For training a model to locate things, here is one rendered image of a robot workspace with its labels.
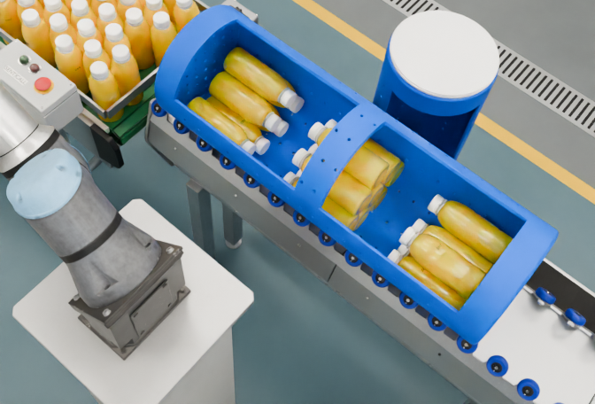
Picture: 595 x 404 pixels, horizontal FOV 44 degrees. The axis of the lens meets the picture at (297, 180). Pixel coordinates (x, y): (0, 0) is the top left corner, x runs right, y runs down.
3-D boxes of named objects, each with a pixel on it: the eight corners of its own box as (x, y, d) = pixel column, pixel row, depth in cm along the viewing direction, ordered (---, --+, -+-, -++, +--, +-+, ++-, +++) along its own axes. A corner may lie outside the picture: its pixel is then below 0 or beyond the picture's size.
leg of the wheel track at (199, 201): (207, 279, 259) (197, 196, 205) (195, 269, 261) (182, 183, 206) (218, 268, 262) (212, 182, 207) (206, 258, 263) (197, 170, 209)
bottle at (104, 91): (102, 127, 182) (89, 87, 168) (94, 106, 185) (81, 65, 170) (127, 118, 184) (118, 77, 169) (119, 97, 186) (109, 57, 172)
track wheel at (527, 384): (543, 392, 147) (544, 387, 149) (524, 376, 149) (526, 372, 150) (530, 406, 149) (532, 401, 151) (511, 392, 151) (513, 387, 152)
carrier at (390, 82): (335, 187, 264) (360, 257, 251) (372, 22, 188) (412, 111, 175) (408, 170, 269) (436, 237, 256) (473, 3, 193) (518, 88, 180)
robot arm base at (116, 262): (112, 313, 112) (72, 268, 108) (73, 303, 124) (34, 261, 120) (176, 244, 120) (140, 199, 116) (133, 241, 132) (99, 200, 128)
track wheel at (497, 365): (511, 368, 149) (513, 363, 151) (492, 353, 151) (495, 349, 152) (499, 382, 151) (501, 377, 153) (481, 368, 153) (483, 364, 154)
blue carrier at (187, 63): (459, 364, 152) (504, 315, 128) (158, 129, 176) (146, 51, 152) (527, 269, 165) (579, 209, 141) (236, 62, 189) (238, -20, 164)
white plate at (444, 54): (374, 19, 187) (374, 23, 188) (413, 106, 174) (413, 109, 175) (473, 1, 192) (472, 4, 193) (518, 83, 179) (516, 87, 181)
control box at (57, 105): (51, 136, 168) (41, 111, 159) (-6, 89, 173) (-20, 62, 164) (84, 110, 172) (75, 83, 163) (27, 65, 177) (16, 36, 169)
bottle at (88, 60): (121, 85, 189) (112, 42, 174) (111, 104, 185) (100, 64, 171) (97, 78, 189) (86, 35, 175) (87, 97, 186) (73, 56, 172)
